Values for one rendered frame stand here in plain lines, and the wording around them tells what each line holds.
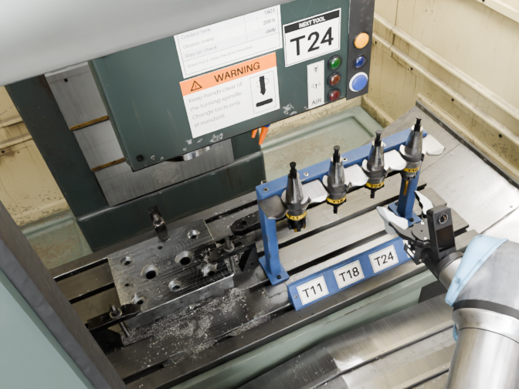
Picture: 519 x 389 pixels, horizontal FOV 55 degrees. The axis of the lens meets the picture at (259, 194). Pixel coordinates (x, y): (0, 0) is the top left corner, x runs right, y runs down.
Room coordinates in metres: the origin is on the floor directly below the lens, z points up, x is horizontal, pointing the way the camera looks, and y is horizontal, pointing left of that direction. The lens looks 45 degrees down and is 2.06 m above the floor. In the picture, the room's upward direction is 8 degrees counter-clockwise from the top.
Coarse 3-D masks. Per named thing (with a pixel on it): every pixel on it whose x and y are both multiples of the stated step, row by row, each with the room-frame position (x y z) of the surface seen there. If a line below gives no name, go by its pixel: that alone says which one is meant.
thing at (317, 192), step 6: (312, 180) 0.86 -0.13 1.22; (318, 180) 0.86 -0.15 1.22; (306, 186) 0.84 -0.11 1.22; (312, 186) 0.84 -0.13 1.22; (318, 186) 0.83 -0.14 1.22; (312, 192) 0.82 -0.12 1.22; (318, 192) 0.81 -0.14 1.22; (324, 192) 0.81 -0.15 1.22; (312, 198) 0.80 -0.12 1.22; (318, 198) 0.79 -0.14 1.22; (324, 198) 0.79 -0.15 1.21
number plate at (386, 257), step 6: (390, 246) 0.82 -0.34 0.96; (378, 252) 0.81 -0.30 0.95; (384, 252) 0.81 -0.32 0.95; (390, 252) 0.81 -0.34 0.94; (372, 258) 0.80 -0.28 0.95; (378, 258) 0.80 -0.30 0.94; (384, 258) 0.80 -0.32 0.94; (390, 258) 0.80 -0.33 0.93; (396, 258) 0.80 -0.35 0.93; (372, 264) 0.79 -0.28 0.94; (378, 264) 0.79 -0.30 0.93; (384, 264) 0.79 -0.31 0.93; (390, 264) 0.79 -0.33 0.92; (378, 270) 0.78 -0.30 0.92
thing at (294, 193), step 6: (288, 174) 0.81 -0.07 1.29; (288, 180) 0.80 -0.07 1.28; (294, 180) 0.79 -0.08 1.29; (288, 186) 0.80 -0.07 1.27; (294, 186) 0.79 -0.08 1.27; (300, 186) 0.79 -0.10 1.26; (288, 192) 0.79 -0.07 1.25; (294, 192) 0.79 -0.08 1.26; (300, 192) 0.79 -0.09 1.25; (288, 198) 0.79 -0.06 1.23; (294, 198) 0.78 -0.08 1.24; (300, 198) 0.79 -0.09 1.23
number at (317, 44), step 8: (328, 24) 0.71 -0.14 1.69; (336, 24) 0.72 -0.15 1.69; (312, 32) 0.71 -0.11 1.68; (320, 32) 0.71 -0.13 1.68; (328, 32) 0.71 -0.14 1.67; (336, 32) 0.72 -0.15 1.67; (312, 40) 0.71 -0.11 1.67; (320, 40) 0.71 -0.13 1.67; (328, 40) 0.71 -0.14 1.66; (312, 48) 0.71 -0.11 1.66; (320, 48) 0.71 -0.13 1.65; (328, 48) 0.71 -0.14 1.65
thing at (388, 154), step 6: (390, 150) 0.93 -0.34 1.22; (390, 156) 0.91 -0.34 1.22; (396, 156) 0.90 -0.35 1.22; (390, 162) 0.88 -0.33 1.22; (396, 162) 0.88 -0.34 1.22; (402, 162) 0.88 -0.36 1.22; (408, 162) 0.88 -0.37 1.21; (390, 168) 0.86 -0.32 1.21; (396, 168) 0.86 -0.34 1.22; (402, 168) 0.86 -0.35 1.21
